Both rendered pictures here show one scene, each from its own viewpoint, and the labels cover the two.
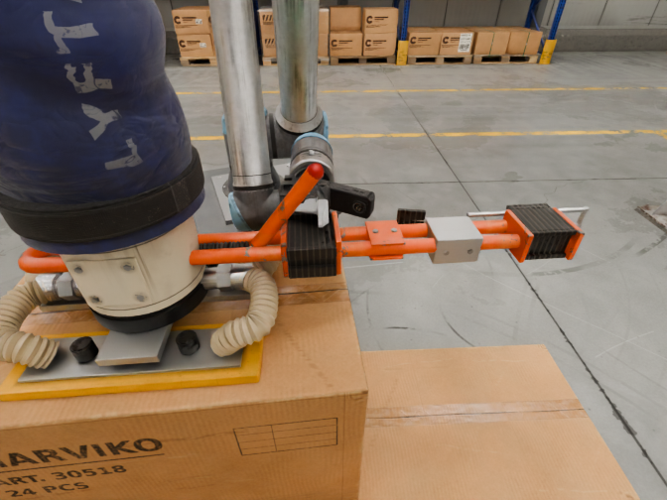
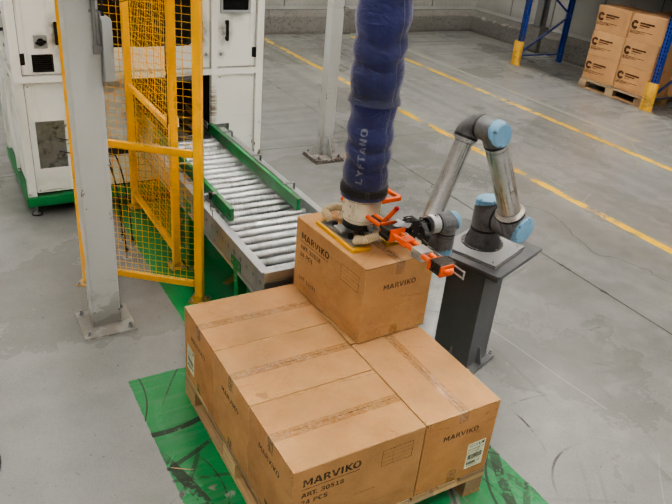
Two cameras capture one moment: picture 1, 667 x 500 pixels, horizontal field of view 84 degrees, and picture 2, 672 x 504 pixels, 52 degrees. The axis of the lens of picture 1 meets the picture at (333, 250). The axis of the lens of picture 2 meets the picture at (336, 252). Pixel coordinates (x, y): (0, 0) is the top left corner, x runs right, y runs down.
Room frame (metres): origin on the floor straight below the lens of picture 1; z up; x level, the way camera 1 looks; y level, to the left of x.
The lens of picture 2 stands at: (-1.13, -2.26, 2.41)
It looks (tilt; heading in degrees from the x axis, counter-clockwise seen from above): 28 degrees down; 60
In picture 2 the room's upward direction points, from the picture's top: 5 degrees clockwise
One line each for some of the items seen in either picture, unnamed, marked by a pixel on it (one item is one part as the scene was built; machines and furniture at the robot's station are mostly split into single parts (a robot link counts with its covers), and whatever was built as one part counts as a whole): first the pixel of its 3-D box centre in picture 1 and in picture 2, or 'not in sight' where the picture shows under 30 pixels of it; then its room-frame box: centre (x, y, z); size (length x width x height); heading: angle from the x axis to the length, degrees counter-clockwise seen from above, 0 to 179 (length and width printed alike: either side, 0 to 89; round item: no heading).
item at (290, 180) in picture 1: (307, 197); (416, 225); (0.58, 0.05, 1.08); 0.12 x 0.09 x 0.08; 3
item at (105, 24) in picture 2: not in sight; (104, 46); (-0.52, 1.34, 1.62); 0.20 x 0.05 x 0.30; 93
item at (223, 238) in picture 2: not in sight; (192, 203); (0.04, 1.79, 0.50); 2.31 x 0.05 x 0.19; 93
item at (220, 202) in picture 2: not in sight; (183, 168); (0.08, 2.15, 0.60); 1.60 x 0.10 x 0.09; 93
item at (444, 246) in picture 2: not in sight; (442, 242); (0.76, 0.06, 0.96); 0.12 x 0.09 x 0.12; 98
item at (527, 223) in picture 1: (538, 234); (440, 266); (0.47, -0.32, 1.08); 0.08 x 0.07 x 0.05; 95
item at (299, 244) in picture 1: (311, 243); (392, 231); (0.44, 0.03, 1.08); 0.10 x 0.08 x 0.06; 5
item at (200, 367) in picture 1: (139, 351); (342, 232); (0.33, 0.27, 0.97); 0.34 x 0.10 x 0.05; 95
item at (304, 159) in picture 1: (312, 176); (432, 223); (0.67, 0.04, 1.08); 0.09 x 0.05 x 0.10; 93
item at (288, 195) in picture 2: not in sight; (254, 160); (0.62, 2.17, 0.60); 1.60 x 0.10 x 0.09; 93
